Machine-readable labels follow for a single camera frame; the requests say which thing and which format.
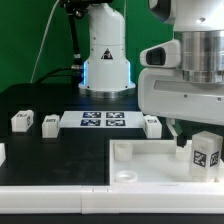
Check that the white marker sheet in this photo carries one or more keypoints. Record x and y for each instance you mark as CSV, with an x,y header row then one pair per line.
x,y
101,119

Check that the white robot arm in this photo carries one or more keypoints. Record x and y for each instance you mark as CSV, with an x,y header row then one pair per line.
x,y
183,78

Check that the white U-shaped obstacle fence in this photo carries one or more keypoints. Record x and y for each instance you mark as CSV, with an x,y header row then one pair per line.
x,y
106,199

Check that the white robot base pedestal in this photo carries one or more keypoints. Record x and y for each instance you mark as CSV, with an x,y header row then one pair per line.
x,y
107,72

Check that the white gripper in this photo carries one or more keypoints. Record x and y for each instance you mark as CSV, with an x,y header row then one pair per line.
x,y
164,93

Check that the white square table top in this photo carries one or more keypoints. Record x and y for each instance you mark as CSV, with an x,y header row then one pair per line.
x,y
153,164

